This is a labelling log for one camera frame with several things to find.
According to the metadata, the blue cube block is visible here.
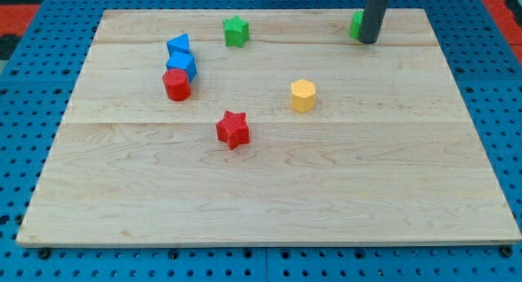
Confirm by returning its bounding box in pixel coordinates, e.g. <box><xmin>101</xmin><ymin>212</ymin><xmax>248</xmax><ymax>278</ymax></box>
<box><xmin>166</xmin><ymin>51</ymin><xmax>197</xmax><ymax>82</ymax></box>

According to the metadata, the wooden board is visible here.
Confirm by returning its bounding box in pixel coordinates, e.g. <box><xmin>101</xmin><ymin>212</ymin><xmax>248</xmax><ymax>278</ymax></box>
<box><xmin>17</xmin><ymin>9</ymin><xmax>521</xmax><ymax>248</ymax></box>

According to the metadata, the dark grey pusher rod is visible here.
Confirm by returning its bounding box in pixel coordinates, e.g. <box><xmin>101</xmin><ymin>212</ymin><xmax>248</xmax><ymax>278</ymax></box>
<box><xmin>358</xmin><ymin>0</ymin><xmax>389</xmax><ymax>44</ymax></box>

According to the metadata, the red cylinder block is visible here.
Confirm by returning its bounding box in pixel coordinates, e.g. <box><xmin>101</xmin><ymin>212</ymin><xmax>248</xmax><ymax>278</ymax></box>
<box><xmin>162</xmin><ymin>68</ymin><xmax>191</xmax><ymax>101</ymax></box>

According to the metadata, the green block behind rod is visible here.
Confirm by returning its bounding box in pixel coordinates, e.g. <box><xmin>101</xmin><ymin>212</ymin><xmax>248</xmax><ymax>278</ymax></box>
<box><xmin>348</xmin><ymin>11</ymin><xmax>364</xmax><ymax>40</ymax></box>

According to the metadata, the blue triangle block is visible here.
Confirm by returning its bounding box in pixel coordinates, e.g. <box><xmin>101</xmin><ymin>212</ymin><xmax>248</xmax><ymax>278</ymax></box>
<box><xmin>166</xmin><ymin>33</ymin><xmax>191</xmax><ymax>56</ymax></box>

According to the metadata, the green star block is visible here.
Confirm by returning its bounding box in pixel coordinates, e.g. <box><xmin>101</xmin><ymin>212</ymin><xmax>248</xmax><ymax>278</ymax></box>
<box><xmin>223</xmin><ymin>15</ymin><xmax>250</xmax><ymax>48</ymax></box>

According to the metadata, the yellow hexagon block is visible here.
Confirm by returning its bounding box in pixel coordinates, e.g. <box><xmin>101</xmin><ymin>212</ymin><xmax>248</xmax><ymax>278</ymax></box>
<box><xmin>290</xmin><ymin>79</ymin><xmax>316</xmax><ymax>113</ymax></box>

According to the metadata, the red star block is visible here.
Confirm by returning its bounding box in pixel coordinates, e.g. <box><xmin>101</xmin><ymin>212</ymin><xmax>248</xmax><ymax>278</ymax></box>
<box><xmin>215</xmin><ymin>111</ymin><xmax>250</xmax><ymax>150</ymax></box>

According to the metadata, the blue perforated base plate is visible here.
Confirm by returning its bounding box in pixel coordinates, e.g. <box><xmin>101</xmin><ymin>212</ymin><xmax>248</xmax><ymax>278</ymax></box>
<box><xmin>1</xmin><ymin>0</ymin><xmax>521</xmax><ymax>281</ymax></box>

